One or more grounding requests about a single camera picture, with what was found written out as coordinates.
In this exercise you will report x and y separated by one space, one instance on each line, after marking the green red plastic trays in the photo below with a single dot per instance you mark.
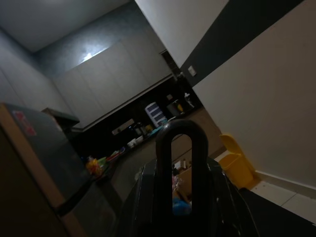
116 154

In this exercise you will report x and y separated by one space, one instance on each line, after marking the colourful snack packs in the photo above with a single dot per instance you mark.
95 166

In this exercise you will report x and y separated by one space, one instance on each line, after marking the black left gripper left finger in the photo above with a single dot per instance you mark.
143 197

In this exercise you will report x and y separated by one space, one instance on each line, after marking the white bowls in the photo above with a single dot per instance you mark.
135 142

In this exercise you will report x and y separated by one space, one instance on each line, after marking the white light switch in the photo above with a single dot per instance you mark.
192 70

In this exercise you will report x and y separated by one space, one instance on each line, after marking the grey wall cabinets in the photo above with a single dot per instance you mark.
111 81

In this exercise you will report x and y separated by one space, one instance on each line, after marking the yellow bin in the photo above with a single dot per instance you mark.
234 163

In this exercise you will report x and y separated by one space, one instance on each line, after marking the grey refrigerator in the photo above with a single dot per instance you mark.
49 160

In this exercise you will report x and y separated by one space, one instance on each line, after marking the white drawer unit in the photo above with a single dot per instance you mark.
155 114

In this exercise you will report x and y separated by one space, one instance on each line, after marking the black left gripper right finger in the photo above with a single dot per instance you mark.
222 202

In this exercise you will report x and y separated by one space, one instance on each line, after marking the black mat with taped edges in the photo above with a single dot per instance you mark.
271 222

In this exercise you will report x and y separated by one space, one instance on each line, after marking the black pot appliance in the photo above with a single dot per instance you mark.
172 108

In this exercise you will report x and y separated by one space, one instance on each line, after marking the open brown cardboard box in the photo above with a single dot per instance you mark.
186 177

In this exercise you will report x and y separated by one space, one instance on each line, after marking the dark boxy appliance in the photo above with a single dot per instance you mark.
61 119

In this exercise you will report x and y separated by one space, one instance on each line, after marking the blue plastic bag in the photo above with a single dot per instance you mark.
181 206

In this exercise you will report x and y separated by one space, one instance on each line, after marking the black kettle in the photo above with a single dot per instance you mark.
139 129

